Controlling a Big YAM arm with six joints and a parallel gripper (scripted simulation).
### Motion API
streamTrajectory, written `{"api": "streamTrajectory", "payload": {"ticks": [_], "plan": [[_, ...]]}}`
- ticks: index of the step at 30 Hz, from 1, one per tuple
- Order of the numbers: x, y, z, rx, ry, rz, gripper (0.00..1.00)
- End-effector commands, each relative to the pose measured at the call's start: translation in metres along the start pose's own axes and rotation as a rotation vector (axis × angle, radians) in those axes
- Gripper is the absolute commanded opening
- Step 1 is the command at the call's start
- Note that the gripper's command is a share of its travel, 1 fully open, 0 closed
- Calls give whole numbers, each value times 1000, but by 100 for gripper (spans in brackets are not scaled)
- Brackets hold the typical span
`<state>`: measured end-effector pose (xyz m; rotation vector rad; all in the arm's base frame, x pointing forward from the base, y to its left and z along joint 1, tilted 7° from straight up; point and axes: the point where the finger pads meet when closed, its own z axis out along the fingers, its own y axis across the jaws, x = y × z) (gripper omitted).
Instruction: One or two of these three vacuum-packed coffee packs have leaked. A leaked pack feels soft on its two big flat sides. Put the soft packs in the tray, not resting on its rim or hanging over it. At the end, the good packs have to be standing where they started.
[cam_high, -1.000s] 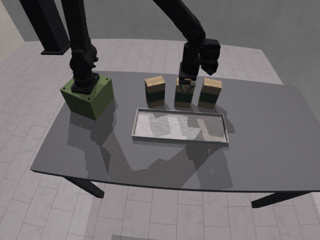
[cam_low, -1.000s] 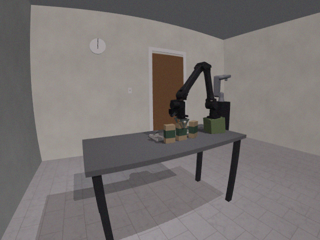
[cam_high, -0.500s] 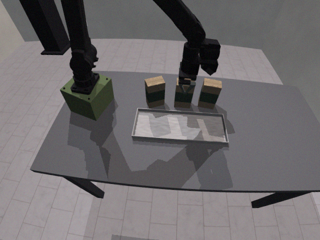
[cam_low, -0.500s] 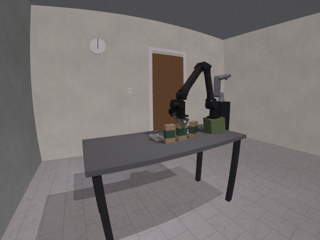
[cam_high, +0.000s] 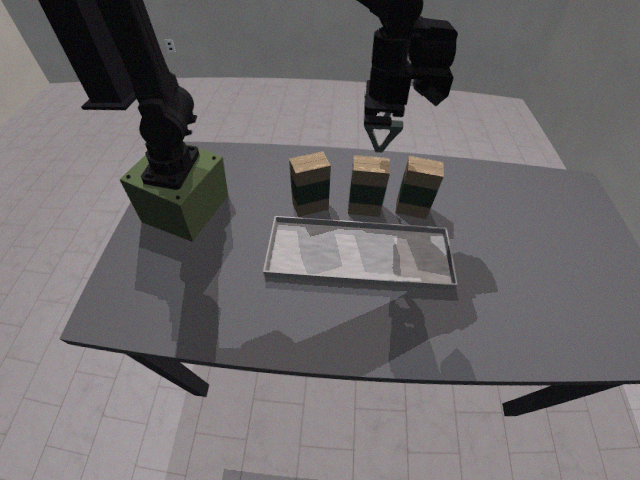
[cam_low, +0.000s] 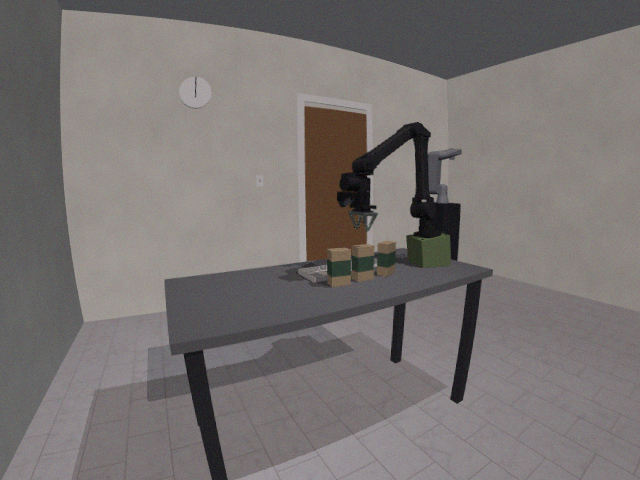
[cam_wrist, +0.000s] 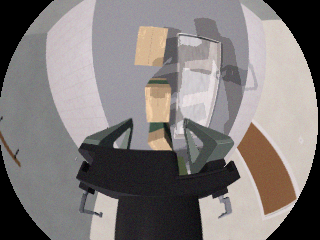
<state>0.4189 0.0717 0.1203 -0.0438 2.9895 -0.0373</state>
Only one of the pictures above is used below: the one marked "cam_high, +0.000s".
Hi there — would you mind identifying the tan rectangular block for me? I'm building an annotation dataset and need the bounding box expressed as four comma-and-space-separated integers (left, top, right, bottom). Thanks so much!
395, 156, 444, 219
348, 155, 390, 217
289, 152, 331, 217

